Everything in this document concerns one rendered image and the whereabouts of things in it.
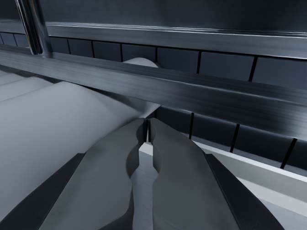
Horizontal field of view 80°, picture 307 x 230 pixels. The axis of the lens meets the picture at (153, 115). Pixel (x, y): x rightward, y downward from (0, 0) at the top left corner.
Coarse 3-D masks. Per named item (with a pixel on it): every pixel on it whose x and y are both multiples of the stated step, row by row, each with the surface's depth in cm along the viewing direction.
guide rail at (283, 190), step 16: (144, 144) 16; (224, 160) 14; (240, 176) 13; (256, 176) 13; (272, 176) 13; (288, 176) 13; (256, 192) 13; (272, 192) 12; (288, 192) 12; (304, 192) 12; (288, 208) 12; (304, 208) 11
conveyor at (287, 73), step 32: (0, 32) 27; (160, 64) 16; (192, 64) 15; (224, 64) 14; (256, 64) 12; (288, 64) 12; (192, 128) 17; (224, 128) 16; (256, 160) 15; (288, 160) 14
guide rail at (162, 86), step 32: (0, 64) 14; (32, 64) 11; (64, 64) 10; (96, 64) 9; (128, 64) 9; (128, 96) 8; (160, 96) 8; (192, 96) 7; (224, 96) 6; (256, 96) 6; (288, 96) 6; (256, 128) 6; (288, 128) 6
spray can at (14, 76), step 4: (16, 72) 17; (20, 72) 17; (24, 72) 17; (28, 72) 18; (0, 76) 16; (4, 76) 16; (8, 76) 16; (12, 76) 16; (16, 76) 17; (20, 76) 17; (24, 76) 17; (28, 76) 17; (32, 76) 17; (0, 80) 16; (4, 80) 16; (8, 80) 16; (12, 80) 16; (16, 80) 16; (0, 84) 15
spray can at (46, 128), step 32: (32, 96) 9; (64, 96) 9; (96, 96) 10; (0, 128) 7; (32, 128) 8; (64, 128) 8; (96, 128) 10; (0, 160) 7; (32, 160) 7; (64, 160) 8; (0, 192) 6
